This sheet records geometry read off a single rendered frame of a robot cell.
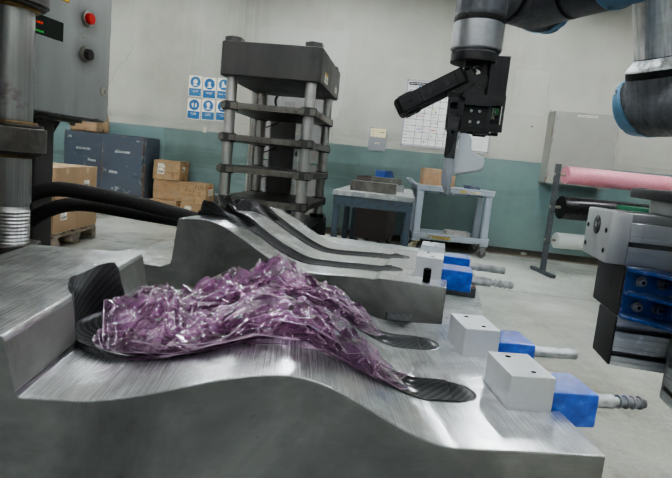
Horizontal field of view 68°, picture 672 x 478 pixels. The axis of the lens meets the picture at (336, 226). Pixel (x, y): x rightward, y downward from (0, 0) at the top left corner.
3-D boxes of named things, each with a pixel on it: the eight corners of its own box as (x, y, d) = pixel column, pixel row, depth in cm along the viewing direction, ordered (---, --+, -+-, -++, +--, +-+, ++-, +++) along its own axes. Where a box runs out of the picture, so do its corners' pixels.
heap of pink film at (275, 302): (380, 325, 54) (388, 255, 54) (417, 405, 37) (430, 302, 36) (136, 307, 52) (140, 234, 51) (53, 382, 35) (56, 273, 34)
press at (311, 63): (327, 247, 612) (344, 74, 586) (302, 272, 460) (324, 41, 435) (253, 238, 623) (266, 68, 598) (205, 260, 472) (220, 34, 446)
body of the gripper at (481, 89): (500, 137, 72) (513, 51, 70) (440, 132, 74) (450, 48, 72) (496, 140, 79) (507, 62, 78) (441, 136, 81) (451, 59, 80)
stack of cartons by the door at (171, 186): (214, 221, 734) (218, 164, 724) (205, 224, 702) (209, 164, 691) (159, 215, 744) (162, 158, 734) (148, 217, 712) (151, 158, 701)
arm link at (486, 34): (453, 16, 72) (453, 32, 80) (449, 49, 72) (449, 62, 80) (507, 18, 70) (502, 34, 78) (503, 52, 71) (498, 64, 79)
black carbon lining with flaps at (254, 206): (409, 267, 83) (416, 211, 82) (399, 289, 67) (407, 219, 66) (217, 240, 91) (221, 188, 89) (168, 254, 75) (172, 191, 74)
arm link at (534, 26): (592, 28, 75) (542, 11, 70) (533, 41, 85) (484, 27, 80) (601, -27, 74) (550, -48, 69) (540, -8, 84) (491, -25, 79)
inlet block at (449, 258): (501, 284, 80) (505, 251, 80) (504, 291, 75) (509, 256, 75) (419, 272, 83) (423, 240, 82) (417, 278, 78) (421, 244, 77)
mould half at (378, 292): (442, 304, 88) (451, 229, 87) (437, 356, 63) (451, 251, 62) (186, 264, 99) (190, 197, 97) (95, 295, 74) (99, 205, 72)
